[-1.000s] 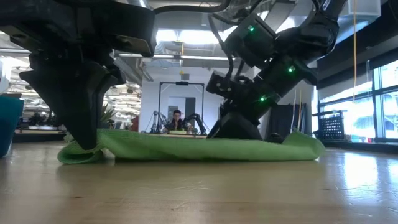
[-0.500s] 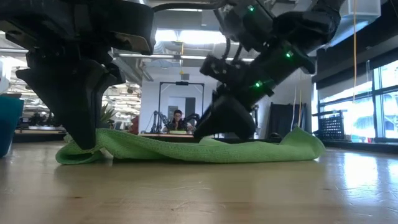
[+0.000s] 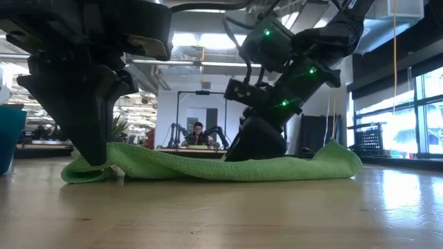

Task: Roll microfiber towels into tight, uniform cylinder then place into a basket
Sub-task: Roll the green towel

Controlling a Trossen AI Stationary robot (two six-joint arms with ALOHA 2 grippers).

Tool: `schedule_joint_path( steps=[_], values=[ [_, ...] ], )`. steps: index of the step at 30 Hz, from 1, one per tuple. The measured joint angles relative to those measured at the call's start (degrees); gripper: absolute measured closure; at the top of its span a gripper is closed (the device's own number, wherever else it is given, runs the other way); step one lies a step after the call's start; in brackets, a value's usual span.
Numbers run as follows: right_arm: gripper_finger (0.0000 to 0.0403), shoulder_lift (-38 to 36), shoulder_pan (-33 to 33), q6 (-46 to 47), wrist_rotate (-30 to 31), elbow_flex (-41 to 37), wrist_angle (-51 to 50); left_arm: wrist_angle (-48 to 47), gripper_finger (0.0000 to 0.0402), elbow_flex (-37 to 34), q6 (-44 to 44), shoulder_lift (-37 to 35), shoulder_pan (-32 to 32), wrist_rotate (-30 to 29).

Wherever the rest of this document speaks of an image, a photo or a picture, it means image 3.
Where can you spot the teal plastic basket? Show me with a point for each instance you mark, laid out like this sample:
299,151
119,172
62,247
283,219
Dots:
10,138

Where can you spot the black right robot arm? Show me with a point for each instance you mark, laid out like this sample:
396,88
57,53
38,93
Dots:
328,31

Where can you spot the black fabric panel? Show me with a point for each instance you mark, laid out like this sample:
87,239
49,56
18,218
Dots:
315,131

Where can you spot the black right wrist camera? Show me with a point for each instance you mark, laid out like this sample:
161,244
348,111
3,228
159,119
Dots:
242,91

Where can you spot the long ceiling light tube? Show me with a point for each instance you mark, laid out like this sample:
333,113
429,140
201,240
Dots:
194,63

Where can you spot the person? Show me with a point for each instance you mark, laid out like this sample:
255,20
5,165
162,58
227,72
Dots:
198,133

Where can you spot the black aluminium table frame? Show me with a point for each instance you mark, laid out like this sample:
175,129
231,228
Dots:
41,153

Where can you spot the distant wooden table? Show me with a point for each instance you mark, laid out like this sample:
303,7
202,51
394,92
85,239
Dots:
194,150

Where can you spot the small potted artificial plant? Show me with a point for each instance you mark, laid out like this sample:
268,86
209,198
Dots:
119,129

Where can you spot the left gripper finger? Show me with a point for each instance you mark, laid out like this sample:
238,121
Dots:
79,110
126,86

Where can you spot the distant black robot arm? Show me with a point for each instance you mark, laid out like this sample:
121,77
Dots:
219,133
176,133

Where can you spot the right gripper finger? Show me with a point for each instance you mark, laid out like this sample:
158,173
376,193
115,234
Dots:
259,145

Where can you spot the black perforated crate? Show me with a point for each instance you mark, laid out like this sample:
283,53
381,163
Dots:
368,141

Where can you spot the green microfiber towel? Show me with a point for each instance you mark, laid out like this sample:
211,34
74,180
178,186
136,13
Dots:
207,169

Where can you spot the dark door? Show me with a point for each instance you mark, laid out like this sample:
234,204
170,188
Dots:
212,117

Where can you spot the large window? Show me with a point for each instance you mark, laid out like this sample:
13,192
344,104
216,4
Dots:
401,121

